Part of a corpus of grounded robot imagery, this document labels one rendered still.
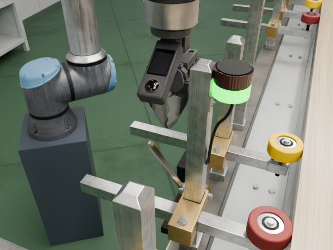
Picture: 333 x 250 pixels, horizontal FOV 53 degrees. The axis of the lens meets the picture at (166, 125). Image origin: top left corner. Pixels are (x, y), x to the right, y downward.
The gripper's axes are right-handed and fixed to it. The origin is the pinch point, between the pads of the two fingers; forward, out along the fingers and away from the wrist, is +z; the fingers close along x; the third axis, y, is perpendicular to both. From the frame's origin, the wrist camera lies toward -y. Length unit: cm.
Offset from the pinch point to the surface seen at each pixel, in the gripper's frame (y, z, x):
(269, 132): 60, 39, -19
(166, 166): -4.1, 7.2, -1.7
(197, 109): -5.2, -9.0, -7.8
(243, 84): -5.6, -15.4, -14.7
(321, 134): 24.8, 10.9, -31.3
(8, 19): 190, 71, 245
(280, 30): 116, 19, -12
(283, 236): -9.7, 10.3, -26.1
